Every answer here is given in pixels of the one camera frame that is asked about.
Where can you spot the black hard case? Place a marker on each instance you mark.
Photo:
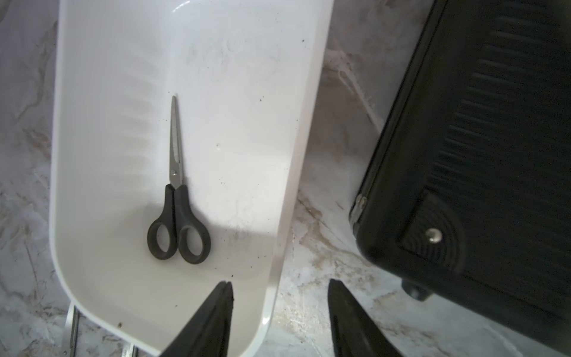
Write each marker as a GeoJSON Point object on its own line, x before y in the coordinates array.
{"type": "Point", "coordinates": [467, 195]}

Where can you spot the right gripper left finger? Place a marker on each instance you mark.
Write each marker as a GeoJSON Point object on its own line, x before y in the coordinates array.
{"type": "Point", "coordinates": [208, 331]}

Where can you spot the short black handled scissors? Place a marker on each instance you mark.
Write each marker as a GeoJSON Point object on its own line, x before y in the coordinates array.
{"type": "Point", "coordinates": [177, 216]}

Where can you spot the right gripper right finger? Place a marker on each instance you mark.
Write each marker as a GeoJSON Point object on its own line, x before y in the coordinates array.
{"type": "Point", "coordinates": [354, 333]}

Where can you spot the white plastic storage box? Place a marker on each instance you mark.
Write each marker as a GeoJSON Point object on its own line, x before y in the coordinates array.
{"type": "Point", "coordinates": [246, 76]}

